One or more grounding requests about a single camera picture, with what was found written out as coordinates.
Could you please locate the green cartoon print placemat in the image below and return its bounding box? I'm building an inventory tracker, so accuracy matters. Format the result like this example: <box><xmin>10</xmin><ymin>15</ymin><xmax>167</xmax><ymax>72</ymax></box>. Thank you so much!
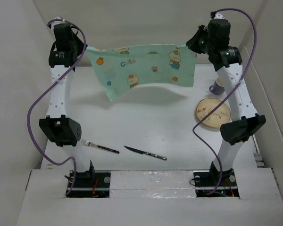
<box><xmin>85</xmin><ymin>44</ymin><xmax>197</xmax><ymax>102</ymax></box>

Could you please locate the purple ceramic mug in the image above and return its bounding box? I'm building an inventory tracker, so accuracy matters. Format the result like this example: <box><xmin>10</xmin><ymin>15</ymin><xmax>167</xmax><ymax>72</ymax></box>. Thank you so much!
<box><xmin>209</xmin><ymin>77</ymin><xmax>225</xmax><ymax>96</ymax></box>

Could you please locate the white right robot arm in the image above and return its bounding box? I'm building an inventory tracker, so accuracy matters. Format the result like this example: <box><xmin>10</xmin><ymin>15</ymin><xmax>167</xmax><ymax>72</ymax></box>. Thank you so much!
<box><xmin>186</xmin><ymin>18</ymin><xmax>266</xmax><ymax>186</ymax></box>

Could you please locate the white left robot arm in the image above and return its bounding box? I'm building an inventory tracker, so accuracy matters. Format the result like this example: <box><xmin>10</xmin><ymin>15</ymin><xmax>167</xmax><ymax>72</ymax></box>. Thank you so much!
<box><xmin>39</xmin><ymin>21</ymin><xmax>96</xmax><ymax>187</ymax></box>

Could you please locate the silver foil tape strip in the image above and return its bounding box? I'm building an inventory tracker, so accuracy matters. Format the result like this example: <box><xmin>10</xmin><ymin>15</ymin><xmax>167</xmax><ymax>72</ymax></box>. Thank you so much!
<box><xmin>109</xmin><ymin>170</ymin><xmax>196</xmax><ymax>199</ymax></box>

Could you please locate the knife with black handle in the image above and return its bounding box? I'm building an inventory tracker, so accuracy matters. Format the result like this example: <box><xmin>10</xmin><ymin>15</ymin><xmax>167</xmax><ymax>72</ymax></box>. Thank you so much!
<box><xmin>124</xmin><ymin>146</ymin><xmax>167</xmax><ymax>161</ymax></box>

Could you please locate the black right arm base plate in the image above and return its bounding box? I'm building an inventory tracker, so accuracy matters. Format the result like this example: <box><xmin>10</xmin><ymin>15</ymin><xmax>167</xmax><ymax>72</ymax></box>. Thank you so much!
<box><xmin>190</xmin><ymin>170</ymin><xmax>240</xmax><ymax>197</ymax></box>

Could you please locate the beige bird pattern plate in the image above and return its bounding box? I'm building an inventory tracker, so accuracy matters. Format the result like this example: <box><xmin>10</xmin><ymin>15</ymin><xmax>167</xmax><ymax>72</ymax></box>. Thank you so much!
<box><xmin>196</xmin><ymin>98</ymin><xmax>231</xmax><ymax>129</ymax></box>

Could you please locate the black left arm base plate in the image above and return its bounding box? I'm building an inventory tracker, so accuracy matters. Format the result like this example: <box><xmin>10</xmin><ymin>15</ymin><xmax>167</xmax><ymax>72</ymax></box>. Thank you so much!
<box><xmin>66</xmin><ymin>171</ymin><xmax>111</xmax><ymax>198</ymax></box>

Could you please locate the fork with black handle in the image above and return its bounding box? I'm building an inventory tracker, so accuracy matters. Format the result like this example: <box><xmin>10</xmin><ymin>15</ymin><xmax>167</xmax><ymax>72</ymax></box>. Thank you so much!
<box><xmin>81</xmin><ymin>139</ymin><xmax>120</xmax><ymax>154</ymax></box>

